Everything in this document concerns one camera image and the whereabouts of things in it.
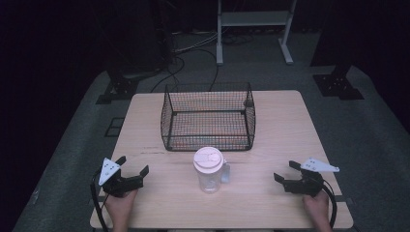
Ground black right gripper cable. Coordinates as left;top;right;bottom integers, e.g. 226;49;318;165
320;179;338;229

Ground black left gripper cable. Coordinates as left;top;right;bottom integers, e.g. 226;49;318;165
89;169;110;232

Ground black stand with base plate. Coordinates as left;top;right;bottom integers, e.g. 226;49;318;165
95;47;140;105
309;0;366;102

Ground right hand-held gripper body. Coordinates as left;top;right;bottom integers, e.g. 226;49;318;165
282;157;340;198

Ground black floor cable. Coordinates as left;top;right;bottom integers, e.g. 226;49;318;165
150;56;187;94
173;47;220;93

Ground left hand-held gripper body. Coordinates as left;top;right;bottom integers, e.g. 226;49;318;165
98;157;145;198

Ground person's right hand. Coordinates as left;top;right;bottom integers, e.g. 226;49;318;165
302;189;332;224

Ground person's left hand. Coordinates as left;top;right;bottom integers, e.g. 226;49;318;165
103;188;139;224

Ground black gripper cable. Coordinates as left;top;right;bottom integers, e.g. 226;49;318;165
320;179;338;229
89;169;110;232

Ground white metal stand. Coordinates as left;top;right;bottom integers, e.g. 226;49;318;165
216;0;299;67

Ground clear bottle with pink lid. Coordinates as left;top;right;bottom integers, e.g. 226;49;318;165
192;146;231;194

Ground grey floor cables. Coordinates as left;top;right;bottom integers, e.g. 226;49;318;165
172;29;226;54

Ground black wire mesh basket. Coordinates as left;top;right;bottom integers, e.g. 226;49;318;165
160;82;256;153

